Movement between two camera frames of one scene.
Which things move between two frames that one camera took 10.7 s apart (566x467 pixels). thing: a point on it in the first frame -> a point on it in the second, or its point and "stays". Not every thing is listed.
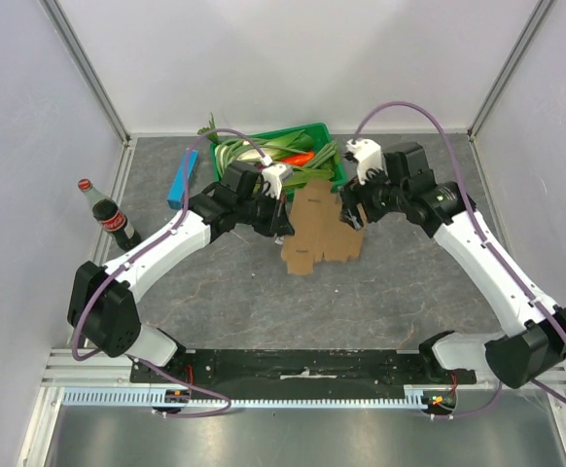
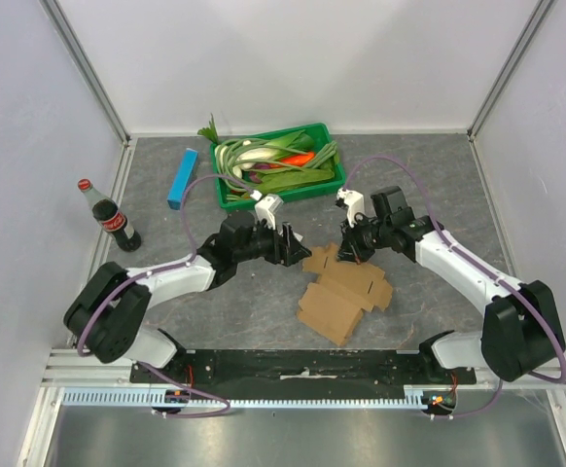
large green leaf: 300,176 stays
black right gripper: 357,198 -> 356,241
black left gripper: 278,224 -> 286,249
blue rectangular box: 176,195 stays
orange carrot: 299,160 stays
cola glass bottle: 113,221 stays
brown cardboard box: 319,229 -> 335,304
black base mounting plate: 293,369 stays
